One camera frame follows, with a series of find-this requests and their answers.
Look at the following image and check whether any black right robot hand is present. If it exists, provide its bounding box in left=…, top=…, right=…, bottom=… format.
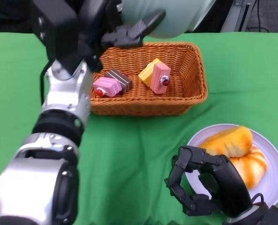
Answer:
left=164, top=145, right=254, bottom=218

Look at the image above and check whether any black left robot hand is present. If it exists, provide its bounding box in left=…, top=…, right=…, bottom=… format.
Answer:
left=77, top=0, right=167, bottom=73

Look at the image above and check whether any round orange-striped bread bun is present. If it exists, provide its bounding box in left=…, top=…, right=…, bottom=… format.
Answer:
left=229, top=144, right=268, bottom=190

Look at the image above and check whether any golden ring-shaped bread roll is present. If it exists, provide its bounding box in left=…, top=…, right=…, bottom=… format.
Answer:
left=198, top=126, right=254, bottom=159

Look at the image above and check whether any chocolate layered cake slice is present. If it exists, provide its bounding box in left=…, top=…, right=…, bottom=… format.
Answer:
left=103, top=67, right=133, bottom=94

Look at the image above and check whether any magenta pink cake slice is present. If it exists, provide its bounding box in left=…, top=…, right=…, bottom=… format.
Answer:
left=92, top=76, right=123, bottom=98

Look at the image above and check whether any yellow layered cake slice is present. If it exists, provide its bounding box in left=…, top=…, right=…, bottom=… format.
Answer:
left=138, top=58, right=163, bottom=87

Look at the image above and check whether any grey-green bowl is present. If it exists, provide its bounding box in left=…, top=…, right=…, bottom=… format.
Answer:
left=121, top=0, right=216, bottom=39

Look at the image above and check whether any salmon pink cake slice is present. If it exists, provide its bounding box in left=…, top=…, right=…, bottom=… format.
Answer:
left=149, top=63, right=172, bottom=95

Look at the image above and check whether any lavender round plate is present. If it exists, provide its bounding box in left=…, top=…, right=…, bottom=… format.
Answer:
left=185, top=123, right=278, bottom=207

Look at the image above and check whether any orange wicker basket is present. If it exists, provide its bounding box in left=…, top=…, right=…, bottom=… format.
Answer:
left=89, top=41, right=209, bottom=116

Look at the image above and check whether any green tablecloth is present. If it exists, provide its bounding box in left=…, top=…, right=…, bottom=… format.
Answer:
left=0, top=32, right=278, bottom=225

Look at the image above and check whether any black fabric backdrop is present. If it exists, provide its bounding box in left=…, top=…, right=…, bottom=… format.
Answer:
left=0, top=0, right=235, bottom=35

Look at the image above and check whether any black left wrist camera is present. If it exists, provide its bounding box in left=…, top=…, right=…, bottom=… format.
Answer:
left=31, top=0, right=100, bottom=77

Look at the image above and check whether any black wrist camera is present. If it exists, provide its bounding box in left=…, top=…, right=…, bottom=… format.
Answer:
left=31, top=0, right=100, bottom=77
left=258, top=205, right=278, bottom=225

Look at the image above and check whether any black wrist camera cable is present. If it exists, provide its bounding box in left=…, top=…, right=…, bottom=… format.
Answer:
left=39, top=60, right=54, bottom=106
left=251, top=192, right=264, bottom=205

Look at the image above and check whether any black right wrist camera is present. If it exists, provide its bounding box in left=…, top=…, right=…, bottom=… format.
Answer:
left=258, top=205, right=278, bottom=225

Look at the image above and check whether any grey metal frame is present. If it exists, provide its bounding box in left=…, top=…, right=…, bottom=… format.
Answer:
left=220, top=0, right=257, bottom=33

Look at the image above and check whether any black floor cable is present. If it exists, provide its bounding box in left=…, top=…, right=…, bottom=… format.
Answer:
left=246, top=0, right=270, bottom=32

